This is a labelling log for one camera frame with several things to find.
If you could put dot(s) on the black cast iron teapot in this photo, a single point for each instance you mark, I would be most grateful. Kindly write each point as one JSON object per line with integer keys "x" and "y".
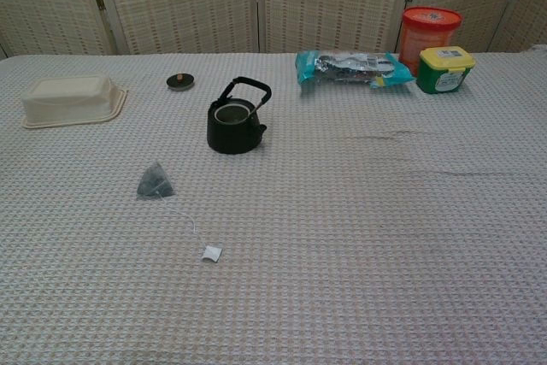
{"x": 233, "y": 138}

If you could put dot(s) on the metal tea strainer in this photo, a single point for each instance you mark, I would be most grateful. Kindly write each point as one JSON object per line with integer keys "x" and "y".
{"x": 219, "y": 117}

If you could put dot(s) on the black teapot lid wooden knob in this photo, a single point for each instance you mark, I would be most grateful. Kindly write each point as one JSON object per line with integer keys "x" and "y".
{"x": 180, "y": 82}

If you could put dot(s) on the waffle weave tablecloth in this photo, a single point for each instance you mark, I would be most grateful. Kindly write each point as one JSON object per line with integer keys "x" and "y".
{"x": 342, "y": 232}

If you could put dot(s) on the teal snack package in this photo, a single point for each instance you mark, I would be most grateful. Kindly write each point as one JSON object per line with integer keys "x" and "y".
{"x": 342, "y": 68}

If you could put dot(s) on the woven folding screen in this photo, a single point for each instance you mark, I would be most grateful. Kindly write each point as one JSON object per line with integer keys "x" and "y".
{"x": 184, "y": 1}

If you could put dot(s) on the green tub with yellow lid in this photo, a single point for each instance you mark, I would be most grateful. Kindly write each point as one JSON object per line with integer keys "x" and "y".
{"x": 442, "y": 76}

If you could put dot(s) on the orange jar with red lid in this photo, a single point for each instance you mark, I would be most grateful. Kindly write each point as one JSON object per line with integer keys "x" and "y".
{"x": 421, "y": 38}

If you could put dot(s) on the cream plastic food container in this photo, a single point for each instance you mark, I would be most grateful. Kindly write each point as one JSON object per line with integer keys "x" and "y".
{"x": 70, "y": 100}

